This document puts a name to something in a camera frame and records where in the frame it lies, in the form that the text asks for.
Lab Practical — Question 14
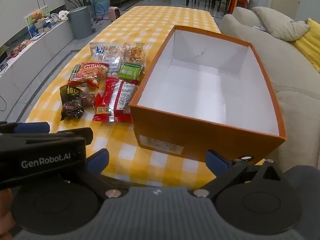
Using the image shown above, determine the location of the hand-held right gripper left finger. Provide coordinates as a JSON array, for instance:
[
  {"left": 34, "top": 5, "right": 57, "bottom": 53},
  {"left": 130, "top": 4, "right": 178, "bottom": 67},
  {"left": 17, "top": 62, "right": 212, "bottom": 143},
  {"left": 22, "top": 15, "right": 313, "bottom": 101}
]
[{"left": 85, "top": 149, "right": 122, "bottom": 202}]

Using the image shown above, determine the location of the black packet yellow print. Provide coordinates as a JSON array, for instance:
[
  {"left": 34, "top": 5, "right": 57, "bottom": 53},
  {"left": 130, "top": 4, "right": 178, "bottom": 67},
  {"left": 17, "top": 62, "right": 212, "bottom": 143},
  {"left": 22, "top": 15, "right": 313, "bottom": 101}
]
[{"left": 59, "top": 84, "right": 84, "bottom": 105}]

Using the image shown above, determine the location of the blue water bottle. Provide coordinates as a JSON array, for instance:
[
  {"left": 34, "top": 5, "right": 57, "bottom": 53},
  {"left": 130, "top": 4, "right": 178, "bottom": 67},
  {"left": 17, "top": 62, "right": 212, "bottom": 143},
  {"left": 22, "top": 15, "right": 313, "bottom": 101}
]
[{"left": 90, "top": 0, "right": 111, "bottom": 18}]

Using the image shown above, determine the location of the yellow checked tablecloth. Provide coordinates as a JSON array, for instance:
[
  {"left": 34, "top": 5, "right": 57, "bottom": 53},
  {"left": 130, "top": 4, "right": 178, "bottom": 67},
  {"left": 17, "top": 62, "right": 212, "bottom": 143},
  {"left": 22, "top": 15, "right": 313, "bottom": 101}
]
[{"left": 26, "top": 5, "right": 222, "bottom": 188}]

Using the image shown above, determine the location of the small brown snack packet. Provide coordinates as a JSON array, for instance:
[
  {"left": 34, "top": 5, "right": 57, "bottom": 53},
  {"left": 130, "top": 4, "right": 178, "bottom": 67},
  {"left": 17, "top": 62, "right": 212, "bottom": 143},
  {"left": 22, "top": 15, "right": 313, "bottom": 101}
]
[{"left": 81, "top": 91, "right": 97, "bottom": 107}]

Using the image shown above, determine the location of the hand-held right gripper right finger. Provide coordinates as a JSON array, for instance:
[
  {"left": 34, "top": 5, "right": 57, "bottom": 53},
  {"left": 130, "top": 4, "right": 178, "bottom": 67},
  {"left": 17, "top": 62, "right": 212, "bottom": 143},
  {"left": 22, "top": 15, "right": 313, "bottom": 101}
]
[{"left": 194, "top": 149, "right": 288, "bottom": 200}]

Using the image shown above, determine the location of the bear picture card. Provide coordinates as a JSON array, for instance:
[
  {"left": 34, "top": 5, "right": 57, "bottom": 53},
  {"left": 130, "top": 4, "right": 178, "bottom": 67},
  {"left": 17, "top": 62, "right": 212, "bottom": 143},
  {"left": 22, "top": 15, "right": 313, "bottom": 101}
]
[{"left": 24, "top": 6, "right": 52, "bottom": 37}]

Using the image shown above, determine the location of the red noodle snack packet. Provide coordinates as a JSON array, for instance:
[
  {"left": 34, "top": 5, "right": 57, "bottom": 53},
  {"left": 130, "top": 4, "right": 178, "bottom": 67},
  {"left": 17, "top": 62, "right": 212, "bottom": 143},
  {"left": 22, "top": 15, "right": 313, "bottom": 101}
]
[{"left": 67, "top": 62, "right": 110, "bottom": 88}]

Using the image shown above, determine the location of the white blue snack packet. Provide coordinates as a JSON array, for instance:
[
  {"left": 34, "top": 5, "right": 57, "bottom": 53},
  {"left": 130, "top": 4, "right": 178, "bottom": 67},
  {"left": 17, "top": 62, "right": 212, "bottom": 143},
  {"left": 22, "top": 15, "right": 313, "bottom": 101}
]
[{"left": 89, "top": 42, "right": 124, "bottom": 64}]

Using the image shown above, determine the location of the grey trash bin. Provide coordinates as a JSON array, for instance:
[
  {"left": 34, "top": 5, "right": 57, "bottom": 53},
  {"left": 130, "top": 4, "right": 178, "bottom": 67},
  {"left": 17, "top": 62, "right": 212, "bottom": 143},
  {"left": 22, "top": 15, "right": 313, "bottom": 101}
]
[{"left": 67, "top": 6, "right": 93, "bottom": 40}]

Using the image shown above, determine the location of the thin green stick packet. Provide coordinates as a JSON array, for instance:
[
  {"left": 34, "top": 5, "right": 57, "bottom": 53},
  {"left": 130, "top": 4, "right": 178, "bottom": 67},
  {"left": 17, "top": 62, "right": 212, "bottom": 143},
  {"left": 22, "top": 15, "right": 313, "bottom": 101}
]
[{"left": 70, "top": 64, "right": 81, "bottom": 80}]

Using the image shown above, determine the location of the spiky green potted plant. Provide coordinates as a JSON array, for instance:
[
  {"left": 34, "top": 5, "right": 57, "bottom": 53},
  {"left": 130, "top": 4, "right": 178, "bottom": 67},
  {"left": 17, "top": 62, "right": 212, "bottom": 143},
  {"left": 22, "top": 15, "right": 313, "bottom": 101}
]
[{"left": 59, "top": 0, "right": 93, "bottom": 10}]

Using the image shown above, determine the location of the green snack packet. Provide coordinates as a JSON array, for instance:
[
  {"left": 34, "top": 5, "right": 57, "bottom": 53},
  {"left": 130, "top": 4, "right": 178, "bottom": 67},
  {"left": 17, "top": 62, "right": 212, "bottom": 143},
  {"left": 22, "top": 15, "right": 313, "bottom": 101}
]
[{"left": 117, "top": 62, "right": 145, "bottom": 81}]

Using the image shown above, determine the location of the white low console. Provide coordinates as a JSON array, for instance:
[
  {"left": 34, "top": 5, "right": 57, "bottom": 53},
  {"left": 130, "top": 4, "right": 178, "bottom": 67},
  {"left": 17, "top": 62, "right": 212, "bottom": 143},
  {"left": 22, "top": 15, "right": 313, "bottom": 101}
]
[{"left": 0, "top": 21, "right": 75, "bottom": 120}]

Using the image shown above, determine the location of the pile of small colourful items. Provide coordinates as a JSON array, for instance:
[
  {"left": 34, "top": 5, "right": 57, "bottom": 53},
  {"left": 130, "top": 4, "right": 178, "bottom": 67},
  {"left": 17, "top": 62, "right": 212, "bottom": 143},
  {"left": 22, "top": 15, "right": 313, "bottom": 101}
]
[{"left": 10, "top": 40, "right": 32, "bottom": 54}]

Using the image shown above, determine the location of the red silver snack packet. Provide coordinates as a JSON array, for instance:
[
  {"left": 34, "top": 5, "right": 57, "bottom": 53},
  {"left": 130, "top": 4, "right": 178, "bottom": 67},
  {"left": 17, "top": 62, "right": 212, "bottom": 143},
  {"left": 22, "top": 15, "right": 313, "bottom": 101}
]
[{"left": 104, "top": 77, "right": 139, "bottom": 117}]

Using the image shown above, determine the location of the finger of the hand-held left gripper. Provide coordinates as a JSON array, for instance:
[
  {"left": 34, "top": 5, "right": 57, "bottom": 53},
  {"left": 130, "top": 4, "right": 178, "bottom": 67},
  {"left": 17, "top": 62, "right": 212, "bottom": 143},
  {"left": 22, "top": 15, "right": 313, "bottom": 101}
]
[
  {"left": 49, "top": 127, "right": 93, "bottom": 145},
  {"left": 0, "top": 121, "right": 50, "bottom": 135}
]

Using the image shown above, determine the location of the red yellow label snack packet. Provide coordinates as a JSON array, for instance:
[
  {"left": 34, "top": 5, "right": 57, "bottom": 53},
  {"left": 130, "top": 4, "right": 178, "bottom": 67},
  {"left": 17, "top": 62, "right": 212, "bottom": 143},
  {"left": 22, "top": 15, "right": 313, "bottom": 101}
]
[{"left": 92, "top": 92, "right": 132, "bottom": 123}]

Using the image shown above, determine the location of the yellow pillow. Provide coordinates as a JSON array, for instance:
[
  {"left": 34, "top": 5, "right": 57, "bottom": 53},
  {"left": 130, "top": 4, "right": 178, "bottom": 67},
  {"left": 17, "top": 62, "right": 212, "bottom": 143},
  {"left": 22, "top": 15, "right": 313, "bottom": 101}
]
[{"left": 291, "top": 17, "right": 320, "bottom": 74}]

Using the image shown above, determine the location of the pink space heater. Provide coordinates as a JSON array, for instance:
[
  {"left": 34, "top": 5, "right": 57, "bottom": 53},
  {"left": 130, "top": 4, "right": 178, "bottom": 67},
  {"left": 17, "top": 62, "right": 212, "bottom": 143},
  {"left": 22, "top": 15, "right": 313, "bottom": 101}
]
[{"left": 108, "top": 6, "right": 120, "bottom": 21}]

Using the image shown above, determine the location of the beige pillow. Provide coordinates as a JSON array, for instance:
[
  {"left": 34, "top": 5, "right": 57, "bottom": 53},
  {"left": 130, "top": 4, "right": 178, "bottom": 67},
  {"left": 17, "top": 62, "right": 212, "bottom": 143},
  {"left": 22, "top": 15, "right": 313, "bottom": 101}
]
[{"left": 252, "top": 6, "right": 310, "bottom": 42}]

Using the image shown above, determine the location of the orange cardboard box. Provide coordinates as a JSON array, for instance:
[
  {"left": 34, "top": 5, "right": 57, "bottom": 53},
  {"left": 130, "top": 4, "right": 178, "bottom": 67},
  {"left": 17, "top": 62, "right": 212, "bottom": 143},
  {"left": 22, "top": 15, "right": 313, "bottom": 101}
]
[{"left": 130, "top": 25, "right": 287, "bottom": 167}]

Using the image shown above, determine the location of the beige sofa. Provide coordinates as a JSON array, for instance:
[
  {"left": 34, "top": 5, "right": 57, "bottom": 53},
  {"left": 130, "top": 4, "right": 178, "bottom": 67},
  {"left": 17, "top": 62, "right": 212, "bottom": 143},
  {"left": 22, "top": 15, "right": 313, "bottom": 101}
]
[{"left": 219, "top": 6, "right": 320, "bottom": 173}]

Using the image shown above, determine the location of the clear cracker packet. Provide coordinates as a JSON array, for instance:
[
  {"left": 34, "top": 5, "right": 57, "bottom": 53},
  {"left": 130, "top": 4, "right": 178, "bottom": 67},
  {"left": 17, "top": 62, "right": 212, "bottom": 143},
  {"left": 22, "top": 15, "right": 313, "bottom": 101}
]
[{"left": 122, "top": 42, "right": 153, "bottom": 64}]

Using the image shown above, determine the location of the orange stool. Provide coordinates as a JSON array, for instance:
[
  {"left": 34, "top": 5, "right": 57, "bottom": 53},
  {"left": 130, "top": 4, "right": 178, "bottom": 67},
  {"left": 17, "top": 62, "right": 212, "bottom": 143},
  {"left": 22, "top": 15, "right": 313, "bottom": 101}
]
[{"left": 229, "top": 0, "right": 250, "bottom": 14}]

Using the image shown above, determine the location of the small clear candy packet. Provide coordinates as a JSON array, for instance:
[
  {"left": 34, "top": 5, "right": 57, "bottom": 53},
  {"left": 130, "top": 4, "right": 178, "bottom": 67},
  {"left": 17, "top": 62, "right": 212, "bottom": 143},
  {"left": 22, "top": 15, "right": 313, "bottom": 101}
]
[{"left": 107, "top": 61, "right": 123, "bottom": 78}]

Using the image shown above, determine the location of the dark round snack packet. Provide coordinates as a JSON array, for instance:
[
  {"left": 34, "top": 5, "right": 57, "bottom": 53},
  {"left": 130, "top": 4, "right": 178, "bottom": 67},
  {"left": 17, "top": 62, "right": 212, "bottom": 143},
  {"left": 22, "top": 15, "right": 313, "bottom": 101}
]
[{"left": 61, "top": 100, "right": 85, "bottom": 121}]

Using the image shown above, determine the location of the small white packet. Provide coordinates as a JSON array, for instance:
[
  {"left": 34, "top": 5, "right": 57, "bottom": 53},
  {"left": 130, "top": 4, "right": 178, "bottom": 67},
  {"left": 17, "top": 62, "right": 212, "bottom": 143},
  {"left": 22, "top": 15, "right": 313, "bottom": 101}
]
[{"left": 247, "top": 25, "right": 269, "bottom": 33}]

